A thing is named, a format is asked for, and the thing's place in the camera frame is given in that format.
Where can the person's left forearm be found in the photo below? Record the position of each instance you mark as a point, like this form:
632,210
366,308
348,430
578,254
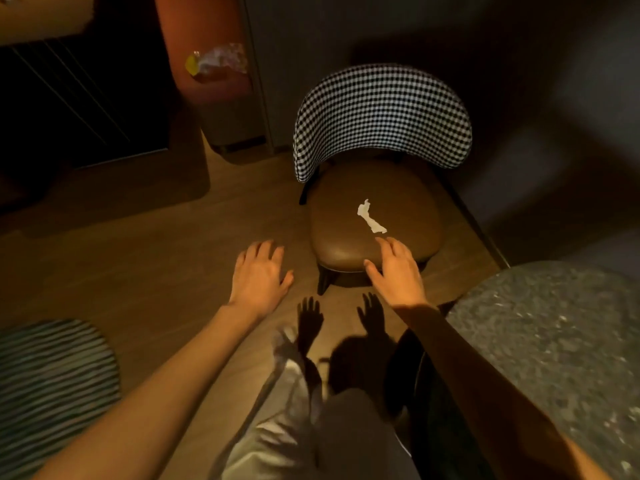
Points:
150,404

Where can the clear plastic wrapper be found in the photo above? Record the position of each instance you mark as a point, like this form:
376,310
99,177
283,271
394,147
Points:
220,59

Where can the wooden square table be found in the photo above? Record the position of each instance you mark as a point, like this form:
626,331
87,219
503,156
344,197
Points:
40,14

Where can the person's right hand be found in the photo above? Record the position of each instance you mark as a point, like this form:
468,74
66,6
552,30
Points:
400,282

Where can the grey stone round table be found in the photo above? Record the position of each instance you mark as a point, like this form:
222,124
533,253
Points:
550,334

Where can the white tissue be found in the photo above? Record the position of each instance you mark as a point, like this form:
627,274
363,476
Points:
367,217

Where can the person's right forearm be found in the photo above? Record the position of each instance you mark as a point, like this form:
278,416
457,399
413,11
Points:
490,394

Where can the striped blue-green rug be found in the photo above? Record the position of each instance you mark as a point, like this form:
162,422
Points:
50,384

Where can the person's white trousers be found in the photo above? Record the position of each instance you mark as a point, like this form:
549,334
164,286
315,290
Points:
290,434

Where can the grey-blue back dining chair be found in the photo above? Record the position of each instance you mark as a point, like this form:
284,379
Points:
380,104

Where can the person's left hand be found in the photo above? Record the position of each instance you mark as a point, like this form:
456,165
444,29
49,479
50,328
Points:
260,282

